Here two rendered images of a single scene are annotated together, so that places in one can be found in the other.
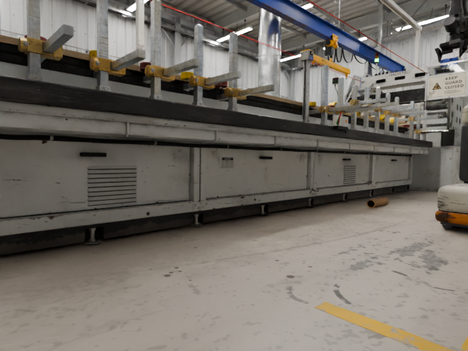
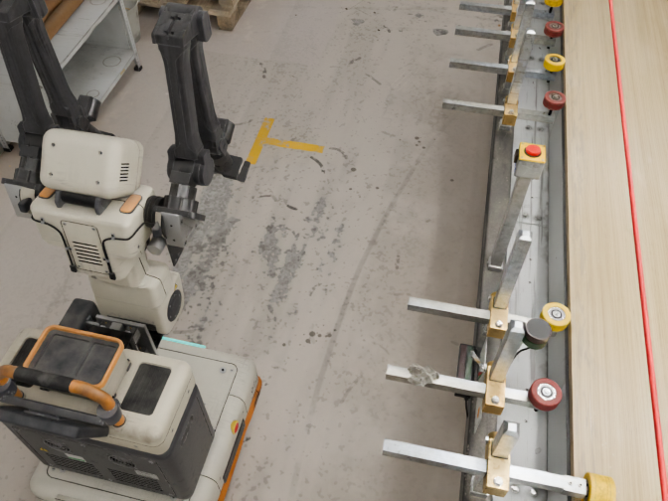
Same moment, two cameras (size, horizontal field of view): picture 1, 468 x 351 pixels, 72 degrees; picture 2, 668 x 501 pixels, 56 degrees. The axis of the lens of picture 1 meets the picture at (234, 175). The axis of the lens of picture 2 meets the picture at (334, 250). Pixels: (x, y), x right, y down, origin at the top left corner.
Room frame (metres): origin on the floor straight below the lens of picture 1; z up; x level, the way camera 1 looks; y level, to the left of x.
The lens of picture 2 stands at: (3.16, -1.70, 2.40)
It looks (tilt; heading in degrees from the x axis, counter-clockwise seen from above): 51 degrees down; 146
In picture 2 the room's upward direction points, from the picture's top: straight up
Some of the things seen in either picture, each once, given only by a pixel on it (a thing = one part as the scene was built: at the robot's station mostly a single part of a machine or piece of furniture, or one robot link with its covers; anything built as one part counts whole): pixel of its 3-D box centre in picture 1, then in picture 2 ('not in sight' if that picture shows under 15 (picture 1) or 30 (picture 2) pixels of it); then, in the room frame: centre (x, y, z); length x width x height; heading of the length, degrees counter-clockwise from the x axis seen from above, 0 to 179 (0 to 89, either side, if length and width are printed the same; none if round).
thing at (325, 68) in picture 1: (324, 95); (506, 287); (2.58, -0.71, 0.93); 0.04 x 0.04 x 0.48; 44
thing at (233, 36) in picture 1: (232, 75); (516, 84); (1.89, 0.01, 0.91); 0.04 x 0.04 x 0.48; 44
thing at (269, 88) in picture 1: (243, 93); (497, 110); (1.88, -0.05, 0.81); 0.43 x 0.03 x 0.04; 44
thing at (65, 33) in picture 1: (49, 47); not in sight; (1.19, 0.68, 0.82); 0.43 x 0.03 x 0.04; 44
